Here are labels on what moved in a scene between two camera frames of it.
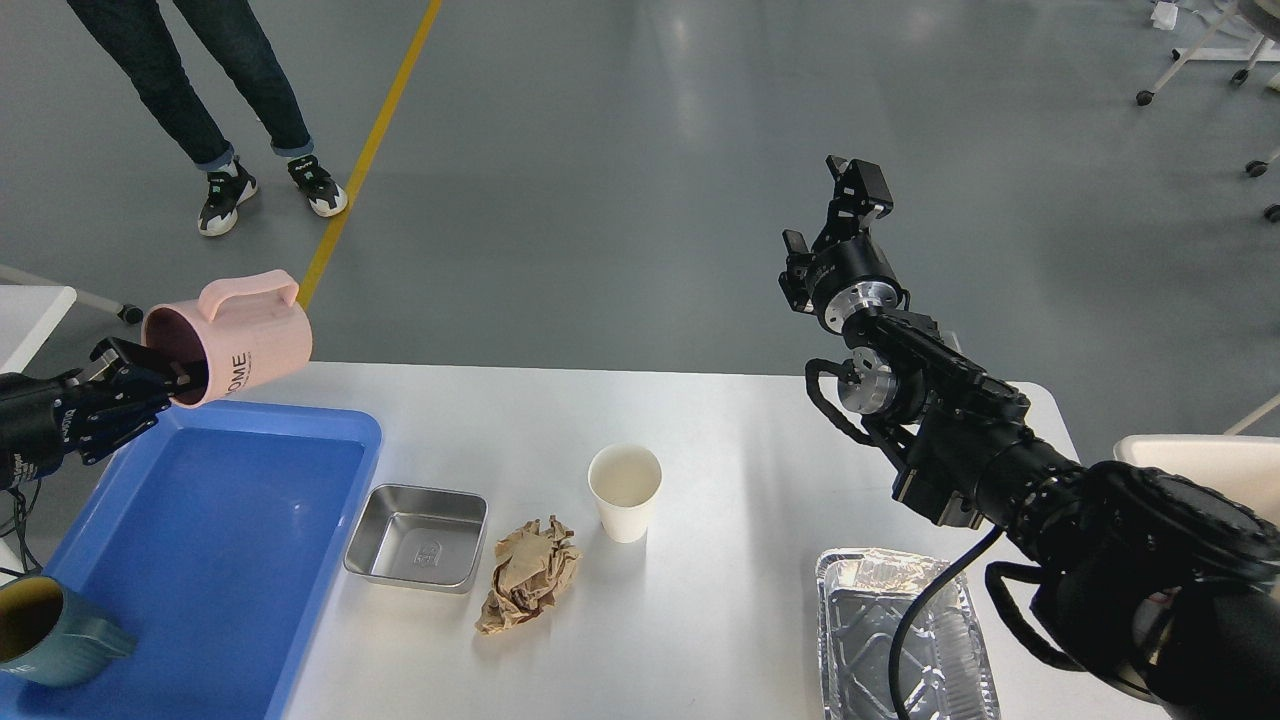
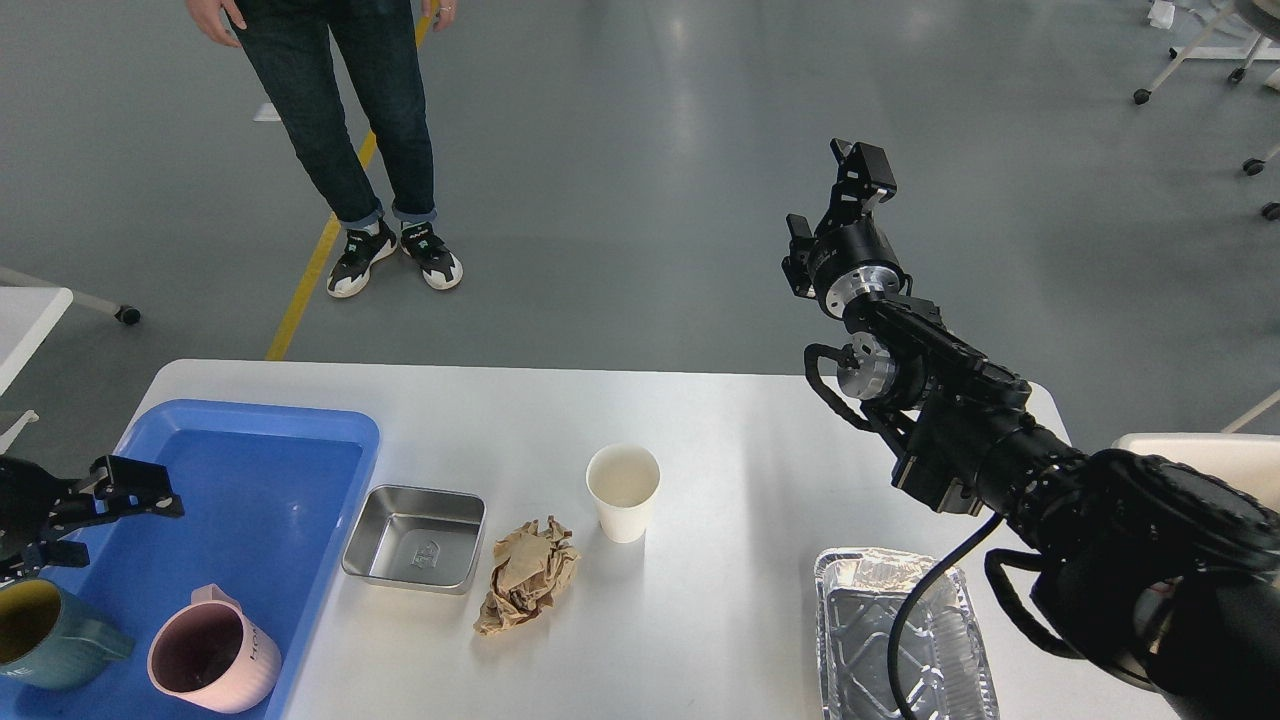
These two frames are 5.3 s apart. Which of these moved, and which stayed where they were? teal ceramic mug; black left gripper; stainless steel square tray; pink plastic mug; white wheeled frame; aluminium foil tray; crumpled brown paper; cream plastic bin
Moved: black left gripper; pink plastic mug
Stayed: aluminium foil tray; crumpled brown paper; stainless steel square tray; white wheeled frame; cream plastic bin; teal ceramic mug
